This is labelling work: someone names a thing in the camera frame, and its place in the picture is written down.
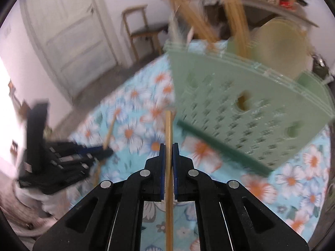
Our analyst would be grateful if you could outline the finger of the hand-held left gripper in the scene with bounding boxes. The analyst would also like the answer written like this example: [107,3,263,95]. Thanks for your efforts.
[49,141,114,168]

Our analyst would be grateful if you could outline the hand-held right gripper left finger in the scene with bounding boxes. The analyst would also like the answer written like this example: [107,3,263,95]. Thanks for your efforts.
[33,143,166,251]

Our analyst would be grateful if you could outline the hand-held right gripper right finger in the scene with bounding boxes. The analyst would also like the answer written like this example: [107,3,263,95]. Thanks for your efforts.
[172,142,309,251]

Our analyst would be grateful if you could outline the single wooden chopstick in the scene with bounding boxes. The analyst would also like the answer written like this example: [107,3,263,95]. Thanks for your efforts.
[93,114,118,186]
[166,110,174,251]

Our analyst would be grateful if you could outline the green plastic utensil holder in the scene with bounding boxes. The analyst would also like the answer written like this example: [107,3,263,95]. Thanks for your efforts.
[164,38,334,177]

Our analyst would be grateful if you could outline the pile of wooden chopsticks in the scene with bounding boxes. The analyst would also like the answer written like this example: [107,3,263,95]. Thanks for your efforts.
[147,0,249,56]

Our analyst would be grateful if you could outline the cream plastic rice paddle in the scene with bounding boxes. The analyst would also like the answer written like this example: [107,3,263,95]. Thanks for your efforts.
[253,17,308,80]

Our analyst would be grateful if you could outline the person's left forearm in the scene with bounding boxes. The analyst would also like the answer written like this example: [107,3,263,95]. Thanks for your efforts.
[0,180,62,241]

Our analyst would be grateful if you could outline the person's left hand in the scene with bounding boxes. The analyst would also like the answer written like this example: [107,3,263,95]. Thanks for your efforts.
[19,188,66,216]

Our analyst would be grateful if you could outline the floral blue blanket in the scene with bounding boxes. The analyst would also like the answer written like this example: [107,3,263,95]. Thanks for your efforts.
[68,39,330,251]

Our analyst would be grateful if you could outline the white door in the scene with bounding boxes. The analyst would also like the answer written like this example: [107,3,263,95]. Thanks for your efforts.
[19,0,118,97]

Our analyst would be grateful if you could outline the wooden chair dark seat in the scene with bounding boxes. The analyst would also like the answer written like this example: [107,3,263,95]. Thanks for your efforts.
[122,4,168,60]

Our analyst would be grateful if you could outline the dark green bag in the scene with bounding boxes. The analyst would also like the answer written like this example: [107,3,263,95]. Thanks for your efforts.
[313,55,330,81]

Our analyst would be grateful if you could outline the long grey table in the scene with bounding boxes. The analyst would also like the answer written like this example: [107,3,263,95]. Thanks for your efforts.
[161,0,320,28]

